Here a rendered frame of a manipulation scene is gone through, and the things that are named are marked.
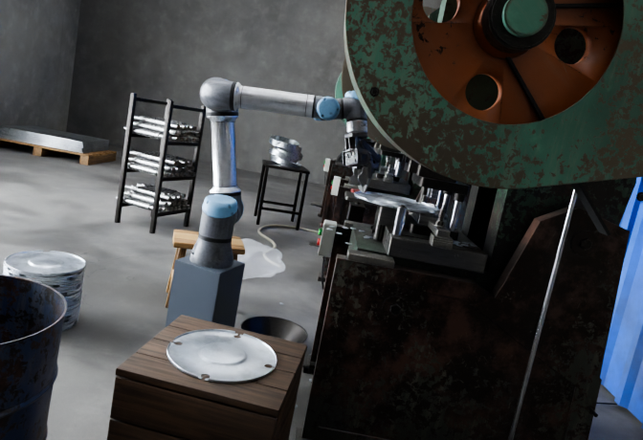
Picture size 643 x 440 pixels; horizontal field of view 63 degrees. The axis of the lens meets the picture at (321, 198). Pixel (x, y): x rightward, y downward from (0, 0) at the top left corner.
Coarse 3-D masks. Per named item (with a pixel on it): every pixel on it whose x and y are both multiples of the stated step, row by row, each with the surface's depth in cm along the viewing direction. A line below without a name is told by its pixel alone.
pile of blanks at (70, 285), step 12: (24, 276) 197; (36, 276) 199; (48, 276) 201; (60, 276) 204; (72, 276) 208; (60, 288) 203; (72, 288) 208; (72, 300) 211; (72, 312) 212; (72, 324) 213
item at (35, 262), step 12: (24, 252) 217; (36, 252) 221; (48, 252) 224; (60, 252) 225; (12, 264) 203; (24, 264) 205; (36, 264) 206; (48, 264) 208; (60, 264) 211; (72, 264) 214; (84, 264) 217
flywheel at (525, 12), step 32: (416, 0) 131; (480, 0) 131; (512, 0) 118; (544, 0) 118; (576, 0) 130; (608, 0) 130; (416, 32) 132; (448, 32) 132; (480, 32) 129; (512, 32) 119; (544, 32) 121; (608, 32) 131; (448, 64) 133; (480, 64) 133; (544, 64) 133; (576, 64) 133; (608, 64) 132; (448, 96) 135; (512, 96) 134; (544, 96) 134; (576, 96) 134
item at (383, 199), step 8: (360, 192) 187; (368, 192) 190; (376, 192) 192; (368, 200) 171; (376, 200) 175; (384, 200) 175; (392, 200) 178; (400, 200) 182; (408, 200) 191; (392, 208) 165; (408, 208) 171; (416, 208) 174; (424, 208) 178; (432, 208) 182
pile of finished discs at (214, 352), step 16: (192, 336) 147; (208, 336) 149; (224, 336) 151; (240, 336) 153; (176, 352) 136; (192, 352) 138; (208, 352) 138; (224, 352) 140; (240, 352) 141; (256, 352) 144; (272, 352) 146; (192, 368) 129; (208, 368) 131; (224, 368) 132; (240, 368) 134; (256, 368) 135; (272, 368) 137
